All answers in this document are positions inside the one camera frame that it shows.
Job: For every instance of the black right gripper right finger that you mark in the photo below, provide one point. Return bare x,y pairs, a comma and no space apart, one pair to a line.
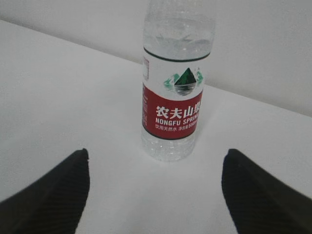
259,203

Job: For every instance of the Nongfu Spring water bottle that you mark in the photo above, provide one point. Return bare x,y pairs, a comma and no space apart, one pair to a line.
177,40

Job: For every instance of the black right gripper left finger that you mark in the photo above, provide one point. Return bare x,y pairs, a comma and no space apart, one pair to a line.
53,204

